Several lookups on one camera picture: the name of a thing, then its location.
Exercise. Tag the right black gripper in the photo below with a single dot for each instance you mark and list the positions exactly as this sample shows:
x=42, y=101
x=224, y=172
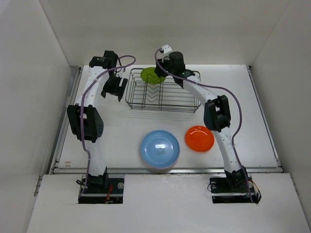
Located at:
x=162, y=61

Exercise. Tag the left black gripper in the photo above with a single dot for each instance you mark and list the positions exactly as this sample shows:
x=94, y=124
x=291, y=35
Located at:
x=116, y=91

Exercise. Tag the green plate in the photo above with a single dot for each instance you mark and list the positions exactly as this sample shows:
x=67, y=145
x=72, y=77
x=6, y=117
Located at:
x=149, y=76

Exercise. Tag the wire dish rack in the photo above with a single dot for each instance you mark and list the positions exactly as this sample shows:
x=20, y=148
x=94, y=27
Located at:
x=166, y=96

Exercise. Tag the orange plate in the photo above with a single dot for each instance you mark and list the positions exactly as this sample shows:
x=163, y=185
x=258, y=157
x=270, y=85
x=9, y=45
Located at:
x=199, y=138

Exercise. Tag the blue plate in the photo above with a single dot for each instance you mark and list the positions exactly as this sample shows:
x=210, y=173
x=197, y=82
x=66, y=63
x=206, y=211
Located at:
x=160, y=149

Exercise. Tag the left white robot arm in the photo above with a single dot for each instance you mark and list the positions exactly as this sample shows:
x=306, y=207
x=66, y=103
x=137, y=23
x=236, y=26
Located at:
x=105, y=77

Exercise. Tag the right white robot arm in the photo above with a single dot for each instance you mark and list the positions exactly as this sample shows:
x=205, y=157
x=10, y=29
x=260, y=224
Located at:
x=217, y=115

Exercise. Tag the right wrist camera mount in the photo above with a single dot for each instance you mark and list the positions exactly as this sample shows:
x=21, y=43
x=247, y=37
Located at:
x=166, y=49

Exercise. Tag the aluminium rail front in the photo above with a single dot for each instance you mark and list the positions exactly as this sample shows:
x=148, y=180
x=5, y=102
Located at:
x=165, y=171

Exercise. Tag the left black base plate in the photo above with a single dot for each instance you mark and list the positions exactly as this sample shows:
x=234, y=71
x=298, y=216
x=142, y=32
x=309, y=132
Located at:
x=96, y=193

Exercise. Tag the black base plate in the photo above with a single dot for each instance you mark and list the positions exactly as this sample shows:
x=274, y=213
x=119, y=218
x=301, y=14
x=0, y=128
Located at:
x=222, y=193
x=96, y=193

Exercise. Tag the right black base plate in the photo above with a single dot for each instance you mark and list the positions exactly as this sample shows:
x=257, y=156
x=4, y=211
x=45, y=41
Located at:
x=222, y=193

